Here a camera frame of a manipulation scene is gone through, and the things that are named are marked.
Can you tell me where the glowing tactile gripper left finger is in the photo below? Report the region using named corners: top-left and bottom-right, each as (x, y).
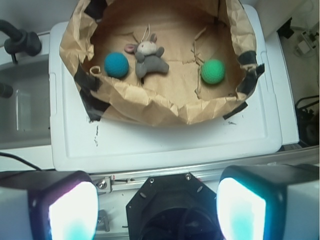
top-left (0, 170), bottom-right (99, 240)

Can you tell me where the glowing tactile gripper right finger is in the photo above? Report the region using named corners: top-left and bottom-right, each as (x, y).
top-left (216, 163), bottom-right (320, 240)

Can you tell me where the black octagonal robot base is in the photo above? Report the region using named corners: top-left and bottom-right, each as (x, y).
top-left (126, 177), bottom-right (224, 240)

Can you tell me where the green crochet ball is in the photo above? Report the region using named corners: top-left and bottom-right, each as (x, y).
top-left (200, 59), bottom-right (226, 85)

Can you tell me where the blue crochet ball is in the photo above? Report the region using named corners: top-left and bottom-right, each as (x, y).
top-left (104, 52), bottom-right (129, 79)

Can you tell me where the white plastic bin lid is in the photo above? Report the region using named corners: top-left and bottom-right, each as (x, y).
top-left (49, 5), bottom-right (283, 173)

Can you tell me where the clear plastic container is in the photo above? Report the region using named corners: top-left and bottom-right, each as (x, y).
top-left (0, 55), bottom-right (51, 150)

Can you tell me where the white power strip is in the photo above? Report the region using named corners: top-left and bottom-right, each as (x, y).
top-left (294, 30), bottom-right (320, 57)

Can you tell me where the grey plush bunny toy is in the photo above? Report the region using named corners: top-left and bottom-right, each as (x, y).
top-left (124, 33), bottom-right (170, 84)

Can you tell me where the brown paper bag tray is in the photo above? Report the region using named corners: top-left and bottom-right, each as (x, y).
top-left (59, 0), bottom-right (265, 126)

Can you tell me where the aluminium extrusion rail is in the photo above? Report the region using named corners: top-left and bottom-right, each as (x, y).
top-left (90, 146), bottom-right (320, 192)

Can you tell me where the black cable bundle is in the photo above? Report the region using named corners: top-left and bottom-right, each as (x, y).
top-left (294, 94), bottom-right (320, 148)

